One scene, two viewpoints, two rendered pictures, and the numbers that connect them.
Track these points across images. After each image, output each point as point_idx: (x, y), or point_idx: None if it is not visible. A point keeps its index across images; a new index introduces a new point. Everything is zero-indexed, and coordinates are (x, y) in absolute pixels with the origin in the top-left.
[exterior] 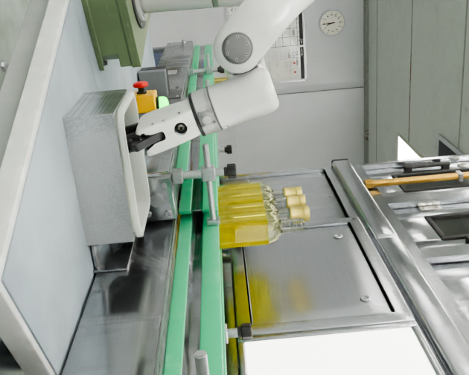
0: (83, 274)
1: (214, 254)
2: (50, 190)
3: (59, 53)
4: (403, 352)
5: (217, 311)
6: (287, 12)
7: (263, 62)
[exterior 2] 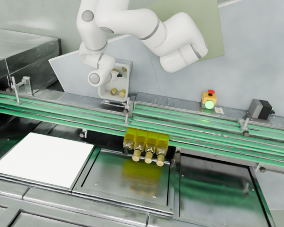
0: (95, 93)
1: (103, 119)
2: (83, 64)
3: (114, 42)
4: (58, 179)
5: (71, 114)
6: (79, 50)
7: (101, 70)
